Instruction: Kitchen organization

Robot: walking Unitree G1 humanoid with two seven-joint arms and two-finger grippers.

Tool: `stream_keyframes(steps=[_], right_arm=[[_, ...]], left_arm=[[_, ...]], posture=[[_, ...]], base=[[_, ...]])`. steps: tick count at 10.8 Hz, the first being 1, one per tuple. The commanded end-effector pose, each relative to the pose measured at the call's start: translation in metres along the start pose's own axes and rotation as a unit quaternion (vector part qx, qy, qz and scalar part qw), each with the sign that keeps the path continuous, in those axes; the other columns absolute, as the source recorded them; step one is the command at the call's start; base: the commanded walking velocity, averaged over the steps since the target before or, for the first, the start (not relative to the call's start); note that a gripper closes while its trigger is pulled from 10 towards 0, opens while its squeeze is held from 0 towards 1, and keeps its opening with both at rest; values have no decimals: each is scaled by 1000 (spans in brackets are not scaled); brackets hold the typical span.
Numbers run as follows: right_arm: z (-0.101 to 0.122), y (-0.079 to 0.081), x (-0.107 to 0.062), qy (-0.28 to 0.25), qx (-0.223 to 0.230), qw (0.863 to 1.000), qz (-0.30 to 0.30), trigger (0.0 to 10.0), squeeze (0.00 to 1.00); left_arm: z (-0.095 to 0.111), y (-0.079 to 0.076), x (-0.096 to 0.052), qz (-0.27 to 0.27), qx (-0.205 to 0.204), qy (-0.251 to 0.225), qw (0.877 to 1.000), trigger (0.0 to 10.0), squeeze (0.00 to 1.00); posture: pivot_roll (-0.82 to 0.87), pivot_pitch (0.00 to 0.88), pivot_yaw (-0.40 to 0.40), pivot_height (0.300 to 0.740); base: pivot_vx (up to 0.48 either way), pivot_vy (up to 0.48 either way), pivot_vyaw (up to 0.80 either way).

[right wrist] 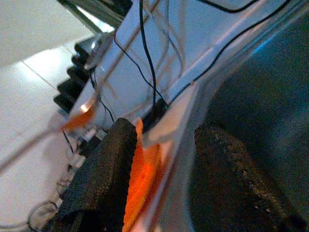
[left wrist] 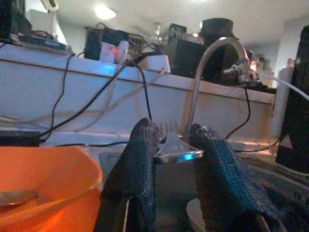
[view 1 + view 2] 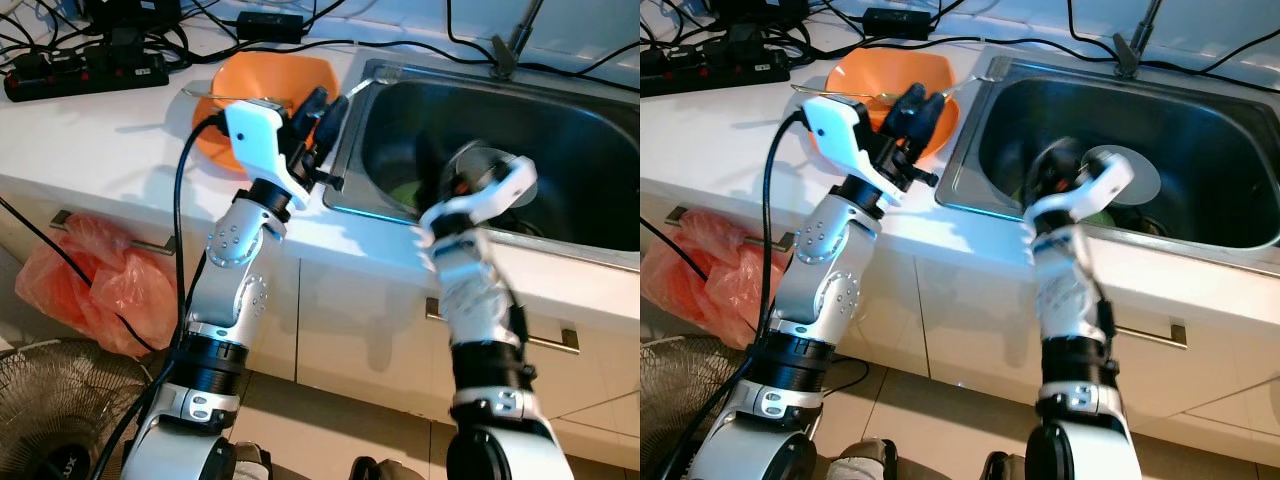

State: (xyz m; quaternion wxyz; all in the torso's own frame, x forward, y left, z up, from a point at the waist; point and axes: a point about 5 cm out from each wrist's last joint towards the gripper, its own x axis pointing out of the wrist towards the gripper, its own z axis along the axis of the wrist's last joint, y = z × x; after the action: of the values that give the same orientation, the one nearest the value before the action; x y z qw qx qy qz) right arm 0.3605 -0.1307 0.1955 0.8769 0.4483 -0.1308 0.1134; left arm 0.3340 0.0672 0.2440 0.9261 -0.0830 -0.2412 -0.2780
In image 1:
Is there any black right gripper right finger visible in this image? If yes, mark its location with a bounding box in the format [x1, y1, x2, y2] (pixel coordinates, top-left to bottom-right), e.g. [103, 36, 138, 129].
[187, 125, 307, 232]

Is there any black inline adapter box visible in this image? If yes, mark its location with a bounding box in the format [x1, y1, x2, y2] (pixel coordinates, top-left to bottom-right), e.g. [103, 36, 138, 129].
[142, 98, 169, 132]

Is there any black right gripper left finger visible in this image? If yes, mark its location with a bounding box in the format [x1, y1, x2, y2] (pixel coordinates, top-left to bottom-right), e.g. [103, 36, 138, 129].
[42, 117, 138, 232]

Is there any orange bowl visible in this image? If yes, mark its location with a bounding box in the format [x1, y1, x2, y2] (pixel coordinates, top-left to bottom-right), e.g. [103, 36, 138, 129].
[122, 117, 169, 232]

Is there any stainless steel sink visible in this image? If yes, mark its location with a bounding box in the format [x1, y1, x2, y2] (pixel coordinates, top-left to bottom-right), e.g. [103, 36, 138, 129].
[190, 12, 309, 232]

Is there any flat silver device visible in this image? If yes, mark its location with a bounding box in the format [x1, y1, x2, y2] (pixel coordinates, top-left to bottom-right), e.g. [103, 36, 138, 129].
[83, 36, 108, 72]

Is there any thick black cable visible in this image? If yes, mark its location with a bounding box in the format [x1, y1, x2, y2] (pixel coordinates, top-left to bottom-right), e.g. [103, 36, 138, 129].
[139, 0, 157, 107]
[199, 0, 258, 13]

